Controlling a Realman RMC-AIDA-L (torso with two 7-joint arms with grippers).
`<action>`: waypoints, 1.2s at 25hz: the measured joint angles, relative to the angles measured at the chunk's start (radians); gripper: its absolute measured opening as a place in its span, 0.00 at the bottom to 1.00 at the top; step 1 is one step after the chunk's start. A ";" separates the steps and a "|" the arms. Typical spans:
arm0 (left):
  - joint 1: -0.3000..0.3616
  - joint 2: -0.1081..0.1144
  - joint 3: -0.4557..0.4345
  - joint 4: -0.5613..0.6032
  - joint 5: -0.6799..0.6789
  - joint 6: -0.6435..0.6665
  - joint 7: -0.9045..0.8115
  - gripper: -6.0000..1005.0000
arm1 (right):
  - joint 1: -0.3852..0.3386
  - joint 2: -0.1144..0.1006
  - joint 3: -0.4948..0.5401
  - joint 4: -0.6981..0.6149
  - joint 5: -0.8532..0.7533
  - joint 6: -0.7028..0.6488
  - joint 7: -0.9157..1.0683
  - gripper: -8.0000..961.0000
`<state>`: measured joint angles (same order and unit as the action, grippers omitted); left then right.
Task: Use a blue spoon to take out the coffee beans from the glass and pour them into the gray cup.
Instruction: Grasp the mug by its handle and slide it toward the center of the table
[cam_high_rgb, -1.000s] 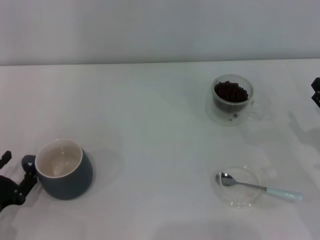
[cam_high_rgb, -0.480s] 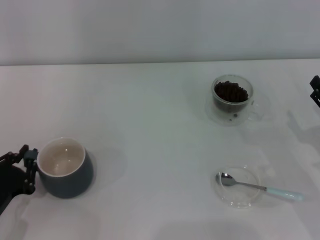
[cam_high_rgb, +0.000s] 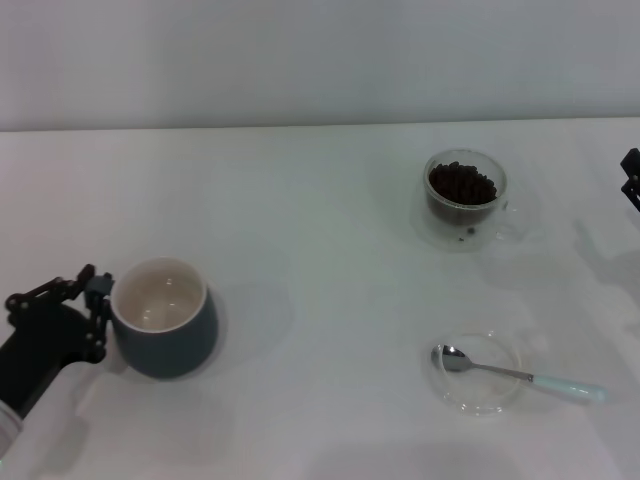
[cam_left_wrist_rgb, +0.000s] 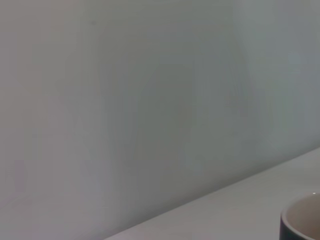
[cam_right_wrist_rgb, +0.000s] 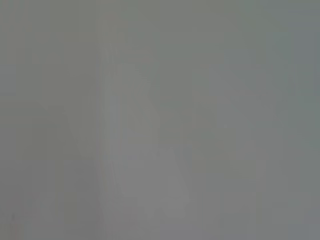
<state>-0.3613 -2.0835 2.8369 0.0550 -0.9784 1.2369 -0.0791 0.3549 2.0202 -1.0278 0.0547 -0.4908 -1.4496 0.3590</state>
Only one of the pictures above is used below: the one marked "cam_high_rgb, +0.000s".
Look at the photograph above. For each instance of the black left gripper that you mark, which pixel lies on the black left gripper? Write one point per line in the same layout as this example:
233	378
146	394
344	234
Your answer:
40	345

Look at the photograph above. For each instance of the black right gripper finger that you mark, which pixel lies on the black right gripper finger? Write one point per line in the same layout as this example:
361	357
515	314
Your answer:
632	162
632	195

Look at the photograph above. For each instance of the dark grey ceramic mug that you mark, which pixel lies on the dark grey ceramic mug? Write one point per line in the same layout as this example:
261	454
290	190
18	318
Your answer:
170	352

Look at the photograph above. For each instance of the pile of coffee beans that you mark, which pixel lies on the pile of coffee beans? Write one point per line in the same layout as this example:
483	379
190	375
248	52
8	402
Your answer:
462	185

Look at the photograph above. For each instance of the clear glass saucer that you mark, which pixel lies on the clear glass saucer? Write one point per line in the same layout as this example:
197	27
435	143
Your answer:
450	246

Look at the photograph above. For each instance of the small clear glass dish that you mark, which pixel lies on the small clear glass dish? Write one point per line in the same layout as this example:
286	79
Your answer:
482	401

